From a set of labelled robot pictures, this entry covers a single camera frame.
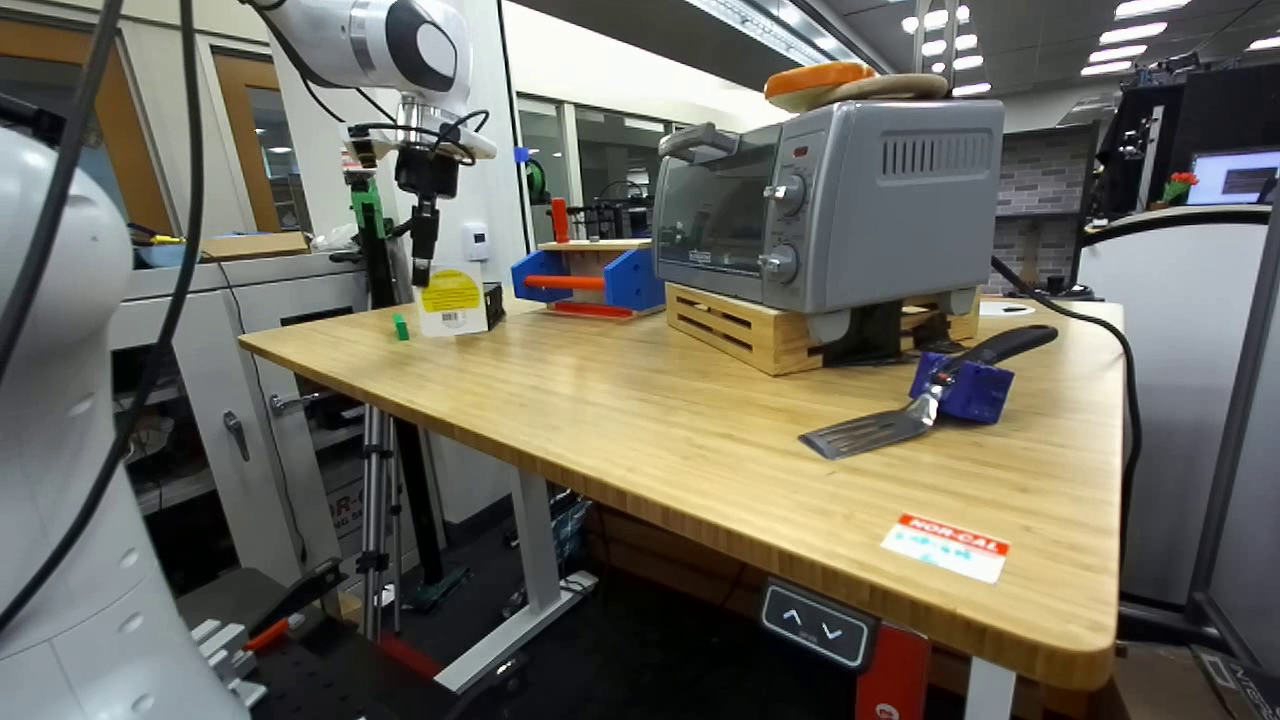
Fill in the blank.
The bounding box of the small white yellow book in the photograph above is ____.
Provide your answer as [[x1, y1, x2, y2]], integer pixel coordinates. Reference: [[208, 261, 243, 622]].
[[414, 268, 491, 344]]

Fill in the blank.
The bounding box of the desk height control panel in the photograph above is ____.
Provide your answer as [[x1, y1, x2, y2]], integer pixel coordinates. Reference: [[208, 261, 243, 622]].
[[756, 578, 881, 672]]

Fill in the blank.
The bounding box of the red panel under table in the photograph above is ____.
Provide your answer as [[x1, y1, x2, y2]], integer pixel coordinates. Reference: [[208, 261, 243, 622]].
[[852, 622, 934, 720]]

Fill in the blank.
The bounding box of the orange plate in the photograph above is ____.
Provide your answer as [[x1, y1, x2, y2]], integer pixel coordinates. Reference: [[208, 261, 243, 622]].
[[761, 58, 881, 117]]

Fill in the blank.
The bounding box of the red white sticker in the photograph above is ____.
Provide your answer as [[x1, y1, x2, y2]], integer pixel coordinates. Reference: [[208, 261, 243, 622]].
[[877, 513, 1015, 586]]

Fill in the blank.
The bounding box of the white curved partition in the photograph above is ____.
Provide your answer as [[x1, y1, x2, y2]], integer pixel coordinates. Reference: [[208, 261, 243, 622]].
[[1075, 203, 1280, 612]]

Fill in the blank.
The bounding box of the lit computer monitor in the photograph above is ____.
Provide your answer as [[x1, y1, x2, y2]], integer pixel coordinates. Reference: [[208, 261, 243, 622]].
[[1183, 148, 1280, 210]]

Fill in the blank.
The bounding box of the wooden slatted crate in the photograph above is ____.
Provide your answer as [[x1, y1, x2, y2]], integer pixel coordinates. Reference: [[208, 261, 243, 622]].
[[665, 281, 982, 378]]

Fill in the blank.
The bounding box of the grey toaster oven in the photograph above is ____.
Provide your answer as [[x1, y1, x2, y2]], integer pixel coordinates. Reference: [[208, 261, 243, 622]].
[[646, 97, 1008, 319]]

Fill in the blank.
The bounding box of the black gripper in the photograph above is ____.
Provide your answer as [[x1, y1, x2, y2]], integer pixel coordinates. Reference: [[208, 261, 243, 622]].
[[393, 140, 462, 291]]

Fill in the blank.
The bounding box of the white wall device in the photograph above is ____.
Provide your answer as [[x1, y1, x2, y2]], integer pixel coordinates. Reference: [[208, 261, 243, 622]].
[[460, 217, 497, 268]]

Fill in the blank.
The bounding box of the white cabinet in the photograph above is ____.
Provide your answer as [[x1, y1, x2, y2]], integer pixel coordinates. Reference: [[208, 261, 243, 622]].
[[112, 243, 381, 590]]

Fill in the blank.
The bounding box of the orange toy peg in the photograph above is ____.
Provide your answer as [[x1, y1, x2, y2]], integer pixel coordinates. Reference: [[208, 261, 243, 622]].
[[522, 270, 611, 297]]

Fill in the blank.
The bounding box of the black toaster power cable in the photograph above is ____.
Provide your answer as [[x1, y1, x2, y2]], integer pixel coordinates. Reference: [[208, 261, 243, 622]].
[[987, 252, 1147, 535]]

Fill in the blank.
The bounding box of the black spatula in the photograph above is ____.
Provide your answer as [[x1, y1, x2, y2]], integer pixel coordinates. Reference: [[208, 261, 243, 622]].
[[796, 319, 1064, 464]]

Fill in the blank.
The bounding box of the green black stand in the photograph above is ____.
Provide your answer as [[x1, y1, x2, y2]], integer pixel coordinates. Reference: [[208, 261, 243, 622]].
[[334, 148, 423, 310]]

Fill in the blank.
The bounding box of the white table leg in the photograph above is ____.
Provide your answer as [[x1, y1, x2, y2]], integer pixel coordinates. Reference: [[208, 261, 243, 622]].
[[432, 468, 600, 699]]

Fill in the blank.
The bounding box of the beige wooden plate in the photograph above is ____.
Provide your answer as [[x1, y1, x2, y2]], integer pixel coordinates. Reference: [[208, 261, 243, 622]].
[[824, 69, 957, 108]]

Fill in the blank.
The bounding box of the blue wooden peg bench toy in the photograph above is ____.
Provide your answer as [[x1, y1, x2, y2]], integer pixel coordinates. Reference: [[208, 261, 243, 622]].
[[509, 234, 667, 323]]

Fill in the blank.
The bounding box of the metal tripod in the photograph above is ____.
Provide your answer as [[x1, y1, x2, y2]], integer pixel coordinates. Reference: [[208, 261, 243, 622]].
[[352, 403, 453, 645]]

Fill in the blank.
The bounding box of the wooden board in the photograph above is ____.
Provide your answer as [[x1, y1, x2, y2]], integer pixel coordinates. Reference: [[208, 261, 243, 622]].
[[197, 227, 316, 263]]

